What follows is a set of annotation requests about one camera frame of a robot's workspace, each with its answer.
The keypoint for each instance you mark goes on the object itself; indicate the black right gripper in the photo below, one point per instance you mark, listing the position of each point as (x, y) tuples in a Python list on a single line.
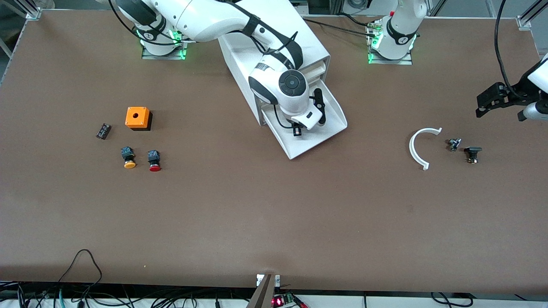
[(296, 131)]

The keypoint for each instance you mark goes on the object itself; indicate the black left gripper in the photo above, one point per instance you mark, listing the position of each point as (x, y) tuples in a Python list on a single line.
[(515, 93)]

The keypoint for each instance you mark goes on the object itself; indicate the white plastic drawer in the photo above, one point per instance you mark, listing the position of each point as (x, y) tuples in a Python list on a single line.
[(319, 66), (316, 78), (299, 147)]

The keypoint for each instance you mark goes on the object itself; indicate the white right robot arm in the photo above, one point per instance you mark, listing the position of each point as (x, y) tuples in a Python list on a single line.
[(214, 19)]

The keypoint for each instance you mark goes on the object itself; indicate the white drawer cabinet housing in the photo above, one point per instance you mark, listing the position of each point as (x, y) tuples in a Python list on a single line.
[(239, 64)]

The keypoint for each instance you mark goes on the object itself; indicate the red push button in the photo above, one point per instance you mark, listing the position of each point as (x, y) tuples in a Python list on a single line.
[(154, 161)]

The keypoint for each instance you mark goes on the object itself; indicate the yellow push button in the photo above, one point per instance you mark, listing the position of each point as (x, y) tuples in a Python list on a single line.
[(128, 157)]

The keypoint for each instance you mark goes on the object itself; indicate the small black metal part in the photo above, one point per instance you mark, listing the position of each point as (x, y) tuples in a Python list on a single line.
[(454, 144)]

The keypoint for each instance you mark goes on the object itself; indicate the white curved plastic piece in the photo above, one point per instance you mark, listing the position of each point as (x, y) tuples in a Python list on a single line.
[(411, 149)]

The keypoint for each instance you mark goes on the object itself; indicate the orange box with hole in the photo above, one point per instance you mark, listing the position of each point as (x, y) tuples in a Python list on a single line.
[(137, 116)]

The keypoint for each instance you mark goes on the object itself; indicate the circuit board with red light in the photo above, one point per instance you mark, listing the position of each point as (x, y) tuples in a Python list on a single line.
[(282, 301)]

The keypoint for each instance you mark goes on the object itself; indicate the small black terminal block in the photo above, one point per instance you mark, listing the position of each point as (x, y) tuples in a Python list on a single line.
[(103, 131)]

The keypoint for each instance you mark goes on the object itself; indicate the black flat-headed switch part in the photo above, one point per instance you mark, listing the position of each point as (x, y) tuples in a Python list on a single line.
[(472, 152)]

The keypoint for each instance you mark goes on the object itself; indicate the aluminium frame corner bracket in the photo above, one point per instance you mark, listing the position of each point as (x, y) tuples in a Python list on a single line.
[(33, 13), (528, 17)]

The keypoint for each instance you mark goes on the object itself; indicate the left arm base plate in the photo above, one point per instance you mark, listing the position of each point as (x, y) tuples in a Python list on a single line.
[(391, 62)]

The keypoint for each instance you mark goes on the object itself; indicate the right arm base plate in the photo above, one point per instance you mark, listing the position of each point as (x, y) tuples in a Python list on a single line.
[(165, 57)]

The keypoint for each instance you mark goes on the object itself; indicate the grey metal camera mount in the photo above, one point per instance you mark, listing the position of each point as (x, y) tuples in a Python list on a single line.
[(262, 295)]

